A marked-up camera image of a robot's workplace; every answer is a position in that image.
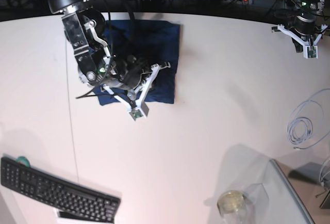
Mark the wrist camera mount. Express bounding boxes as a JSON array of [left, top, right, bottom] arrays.
[[101, 62, 171, 121], [271, 24, 329, 59]]

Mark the green tape roll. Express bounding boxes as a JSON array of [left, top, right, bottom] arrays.
[[15, 156, 30, 167]]

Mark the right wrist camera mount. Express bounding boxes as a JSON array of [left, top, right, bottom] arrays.
[[101, 62, 171, 121]]

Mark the clear tape roll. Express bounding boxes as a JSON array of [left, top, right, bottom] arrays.
[[217, 190, 246, 216]]

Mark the dark blue t-shirt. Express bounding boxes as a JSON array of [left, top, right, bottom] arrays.
[[104, 20, 180, 104]]

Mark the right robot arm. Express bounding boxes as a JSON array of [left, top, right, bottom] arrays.
[[47, 0, 149, 91]]

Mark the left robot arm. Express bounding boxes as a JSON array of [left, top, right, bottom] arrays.
[[272, 0, 329, 59]]

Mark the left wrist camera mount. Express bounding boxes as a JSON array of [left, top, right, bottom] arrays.
[[271, 24, 329, 59]]

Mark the black computer keyboard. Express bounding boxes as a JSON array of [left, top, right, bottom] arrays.
[[1, 157, 121, 218]]

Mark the light blue coiled cable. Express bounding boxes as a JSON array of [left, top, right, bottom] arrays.
[[287, 88, 330, 150]]

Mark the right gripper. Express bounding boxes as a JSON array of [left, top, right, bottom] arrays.
[[108, 57, 151, 90]]

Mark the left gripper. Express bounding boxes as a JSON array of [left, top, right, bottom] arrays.
[[274, 9, 316, 53]]

